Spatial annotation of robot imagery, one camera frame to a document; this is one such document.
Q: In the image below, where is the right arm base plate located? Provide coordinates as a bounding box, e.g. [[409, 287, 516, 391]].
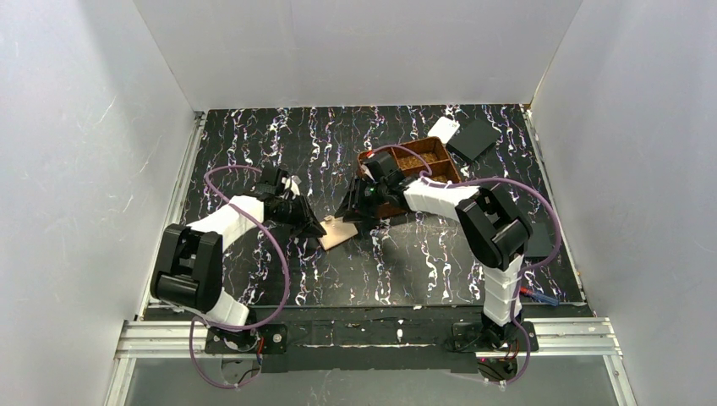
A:
[[444, 321, 539, 355]]

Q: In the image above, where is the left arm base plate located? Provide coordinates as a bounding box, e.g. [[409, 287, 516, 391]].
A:
[[205, 324, 288, 355]]

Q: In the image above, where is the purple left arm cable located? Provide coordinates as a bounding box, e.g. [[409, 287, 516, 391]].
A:
[[189, 165, 293, 391]]

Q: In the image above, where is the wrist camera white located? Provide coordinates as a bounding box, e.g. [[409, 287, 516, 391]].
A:
[[282, 175, 302, 200], [359, 156, 380, 182]]

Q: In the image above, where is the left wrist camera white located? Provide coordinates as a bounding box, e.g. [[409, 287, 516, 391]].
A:
[[282, 175, 302, 200]]

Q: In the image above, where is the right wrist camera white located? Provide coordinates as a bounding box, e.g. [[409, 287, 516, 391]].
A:
[[359, 156, 380, 182]]

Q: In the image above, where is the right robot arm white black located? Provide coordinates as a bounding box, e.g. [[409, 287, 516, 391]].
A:
[[336, 151, 533, 332]]

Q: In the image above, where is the brown woven divided basket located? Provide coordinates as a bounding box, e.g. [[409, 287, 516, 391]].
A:
[[357, 136, 463, 184]]

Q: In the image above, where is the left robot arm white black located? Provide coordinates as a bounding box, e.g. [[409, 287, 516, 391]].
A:
[[150, 165, 326, 332]]

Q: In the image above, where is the black pad on table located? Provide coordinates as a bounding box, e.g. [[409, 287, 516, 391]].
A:
[[525, 222, 554, 261]]

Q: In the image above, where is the white small box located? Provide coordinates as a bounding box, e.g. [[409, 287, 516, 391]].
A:
[[427, 117, 460, 145]]

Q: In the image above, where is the red blue screwdriver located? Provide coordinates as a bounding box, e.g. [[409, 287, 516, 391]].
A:
[[520, 287, 561, 307]]

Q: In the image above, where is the black flat box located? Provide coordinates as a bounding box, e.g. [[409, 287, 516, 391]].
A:
[[446, 119, 501, 162]]

